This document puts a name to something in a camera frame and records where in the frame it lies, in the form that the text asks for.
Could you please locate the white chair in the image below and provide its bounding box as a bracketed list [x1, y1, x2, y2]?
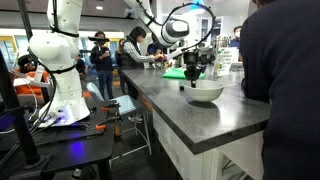
[86, 81, 153, 165]

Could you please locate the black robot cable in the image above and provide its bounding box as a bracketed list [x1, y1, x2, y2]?
[160, 2, 217, 52]

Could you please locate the white bowl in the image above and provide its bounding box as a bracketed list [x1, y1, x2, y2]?
[183, 79, 225, 103]

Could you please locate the seated person in orange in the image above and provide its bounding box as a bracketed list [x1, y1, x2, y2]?
[12, 54, 52, 101]

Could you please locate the orange-handled clamp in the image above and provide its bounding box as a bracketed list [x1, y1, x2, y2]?
[95, 114, 123, 132]
[101, 101, 122, 113]

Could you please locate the green cutting board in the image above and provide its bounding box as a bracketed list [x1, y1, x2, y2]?
[162, 67, 206, 80]

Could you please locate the person in striped-sleeve jacket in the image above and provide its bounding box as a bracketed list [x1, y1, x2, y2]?
[120, 25, 168, 98]

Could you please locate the seated person in black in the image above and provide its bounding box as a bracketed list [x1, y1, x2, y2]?
[74, 53, 89, 77]

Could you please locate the black work table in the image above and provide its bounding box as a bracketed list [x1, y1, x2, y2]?
[0, 99, 122, 180]

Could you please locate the person wearing face mask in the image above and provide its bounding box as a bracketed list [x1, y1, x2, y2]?
[229, 25, 243, 51]

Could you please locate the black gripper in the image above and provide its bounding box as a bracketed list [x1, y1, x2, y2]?
[179, 49, 203, 92]

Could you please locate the black tripod pole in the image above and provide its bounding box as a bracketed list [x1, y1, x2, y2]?
[0, 49, 44, 169]

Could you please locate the person in dark sweater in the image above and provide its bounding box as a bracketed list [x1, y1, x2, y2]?
[239, 0, 320, 180]

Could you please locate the white counter cabinet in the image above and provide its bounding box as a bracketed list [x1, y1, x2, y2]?
[151, 109, 265, 180]

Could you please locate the white and green sign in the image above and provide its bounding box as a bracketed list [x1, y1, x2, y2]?
[214, 46, 240, 78]

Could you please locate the person in blue top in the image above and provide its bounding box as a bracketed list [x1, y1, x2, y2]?
[145, 32, 168, 57]

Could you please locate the long-haired person in dark clothes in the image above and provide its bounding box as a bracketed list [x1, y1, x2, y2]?
[114, 37, 128, 96]

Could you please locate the person holding camera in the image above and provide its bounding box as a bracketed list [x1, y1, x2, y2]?
[88, 30, 115, 101]

